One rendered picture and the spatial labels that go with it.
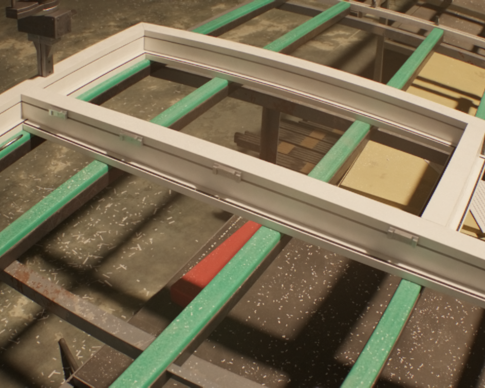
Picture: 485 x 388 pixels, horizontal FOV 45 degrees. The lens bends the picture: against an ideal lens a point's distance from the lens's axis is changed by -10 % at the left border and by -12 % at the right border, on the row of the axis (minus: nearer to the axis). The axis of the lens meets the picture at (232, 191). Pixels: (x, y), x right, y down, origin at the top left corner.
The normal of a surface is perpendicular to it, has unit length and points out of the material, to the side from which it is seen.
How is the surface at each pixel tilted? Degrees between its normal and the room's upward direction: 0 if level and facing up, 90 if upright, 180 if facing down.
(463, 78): 0
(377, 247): 90
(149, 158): 90
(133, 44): 90
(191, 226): 0
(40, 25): 90
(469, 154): 0
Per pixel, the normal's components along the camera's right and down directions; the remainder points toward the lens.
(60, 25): 0.85, 0.32
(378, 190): 0.04, -0.83
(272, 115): -0.50, 0.47
